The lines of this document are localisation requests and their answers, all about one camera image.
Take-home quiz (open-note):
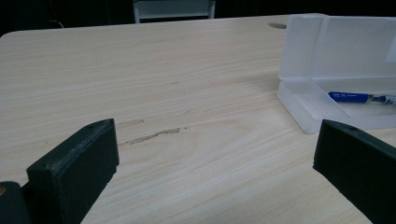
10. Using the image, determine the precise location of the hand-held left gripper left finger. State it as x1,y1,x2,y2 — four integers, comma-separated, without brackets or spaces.
21,118,120,224

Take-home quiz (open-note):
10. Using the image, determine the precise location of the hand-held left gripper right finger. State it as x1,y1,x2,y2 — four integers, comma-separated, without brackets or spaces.
312,119,396,224

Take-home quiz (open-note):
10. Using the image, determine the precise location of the blue pen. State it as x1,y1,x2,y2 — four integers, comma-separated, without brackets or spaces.
327,91,396,105

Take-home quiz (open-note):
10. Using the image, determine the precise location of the translucent plastic pencil case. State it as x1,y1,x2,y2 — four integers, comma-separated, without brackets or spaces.
276,13,396,135

